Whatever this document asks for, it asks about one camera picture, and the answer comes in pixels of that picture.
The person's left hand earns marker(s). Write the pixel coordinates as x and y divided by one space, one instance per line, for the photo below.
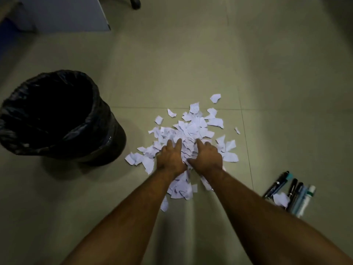
171 160

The person's right hand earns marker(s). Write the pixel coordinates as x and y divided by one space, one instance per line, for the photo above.
206 158

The person's left fingers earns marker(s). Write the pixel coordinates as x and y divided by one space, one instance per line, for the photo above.
178 144

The person's right thumb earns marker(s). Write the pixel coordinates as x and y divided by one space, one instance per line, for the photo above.
191 161

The pile of torn paper pieces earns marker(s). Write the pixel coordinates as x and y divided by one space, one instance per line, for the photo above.
193 129

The person's left forearm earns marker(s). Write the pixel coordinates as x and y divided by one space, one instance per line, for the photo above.
129 220

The person's right forearm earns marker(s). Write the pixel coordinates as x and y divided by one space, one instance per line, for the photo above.
262 220

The black trash bin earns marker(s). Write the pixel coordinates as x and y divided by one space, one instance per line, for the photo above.
115 146

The black pen with teal cap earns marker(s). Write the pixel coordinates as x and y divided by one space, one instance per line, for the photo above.
278 183

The single white paper scrap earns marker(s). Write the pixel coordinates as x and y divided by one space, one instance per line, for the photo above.
281 200

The short black pen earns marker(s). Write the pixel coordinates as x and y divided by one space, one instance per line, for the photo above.
292 187

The long black pen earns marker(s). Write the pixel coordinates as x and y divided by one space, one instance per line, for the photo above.
296 195

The pale blue pen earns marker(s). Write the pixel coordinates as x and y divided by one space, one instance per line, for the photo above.
300 200

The white marker with green band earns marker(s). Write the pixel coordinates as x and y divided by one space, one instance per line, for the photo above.
307 200

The black trash bag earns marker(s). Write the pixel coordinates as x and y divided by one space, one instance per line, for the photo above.
41 135

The black chair caster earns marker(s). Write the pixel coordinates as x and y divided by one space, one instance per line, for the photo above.
135 2

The white cabinet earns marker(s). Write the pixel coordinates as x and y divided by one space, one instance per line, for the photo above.
63 13

